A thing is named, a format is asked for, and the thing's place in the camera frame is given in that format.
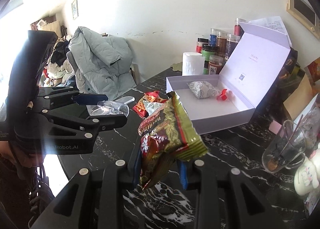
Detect green red snack bag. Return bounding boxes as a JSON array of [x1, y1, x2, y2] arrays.
[[138, 91, 208, 190]]

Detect white printed snack packet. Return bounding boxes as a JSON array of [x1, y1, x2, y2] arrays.
[[188, 81, 221, 99]]

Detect person left hand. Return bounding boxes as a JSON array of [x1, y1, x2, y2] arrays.
[[0, 141, 46, 168]]

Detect pile of clothes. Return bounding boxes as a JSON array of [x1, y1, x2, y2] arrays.
[[39, 35, 75, 87]]

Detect red snack packet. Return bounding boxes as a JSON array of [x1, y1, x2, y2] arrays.
[[132, 91, 167, 118]]

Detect light grey puffer jacket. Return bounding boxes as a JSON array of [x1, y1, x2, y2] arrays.
[[67, 26, 136, 100]]

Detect white printed small packet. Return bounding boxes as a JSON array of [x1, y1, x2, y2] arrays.
[[144, 102, 163, 116]]

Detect white open gift box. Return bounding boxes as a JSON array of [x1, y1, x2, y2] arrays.
[[166, 23, 290, 135]]

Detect green leaf coaster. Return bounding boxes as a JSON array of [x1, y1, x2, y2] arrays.
[[171, 62, 182, 72]]

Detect white paper towel roll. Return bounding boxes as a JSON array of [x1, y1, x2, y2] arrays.
[[182, 52, 204, 76]]

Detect orange red content jar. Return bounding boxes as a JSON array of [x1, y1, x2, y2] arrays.
[[208, 55, 225, 75]]

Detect clear drinking glass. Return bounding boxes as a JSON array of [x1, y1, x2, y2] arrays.
[[261, 120, 306, 174]]

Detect green label black lid jar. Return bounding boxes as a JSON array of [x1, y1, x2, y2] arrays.
[[201, 44, 218, 75]]

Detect white ceramic cat figure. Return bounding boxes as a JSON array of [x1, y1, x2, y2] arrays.
[[294, 144, 319, 196]]

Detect red label black lid jar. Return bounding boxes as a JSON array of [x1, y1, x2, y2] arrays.
[[196, 37, 209, 53]]

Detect brown content clear jar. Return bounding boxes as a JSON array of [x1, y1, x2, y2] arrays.
[[216, 31, 228, 56]]

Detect dark label clear jar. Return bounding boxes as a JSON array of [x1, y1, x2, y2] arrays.
[[225, 34, 240, 61]]

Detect blue label clear jar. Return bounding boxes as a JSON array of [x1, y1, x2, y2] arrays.
[[209, 28, 220, 46]]

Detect brown paper envelope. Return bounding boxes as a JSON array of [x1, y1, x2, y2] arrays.
[[284, 74, 313, 120]]

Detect tall red label jar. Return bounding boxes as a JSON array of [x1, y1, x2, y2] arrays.
[[234, 18, 247, 37]]

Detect printed white paper sheet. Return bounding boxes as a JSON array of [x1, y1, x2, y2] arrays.
[[249, 16, 292, 46]]

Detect small wall picture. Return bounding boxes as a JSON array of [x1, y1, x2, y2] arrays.
[[71, 0, 79, 20]]

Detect wooden picture frame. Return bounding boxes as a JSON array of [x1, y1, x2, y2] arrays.
[[286, 0, 319, 39]]

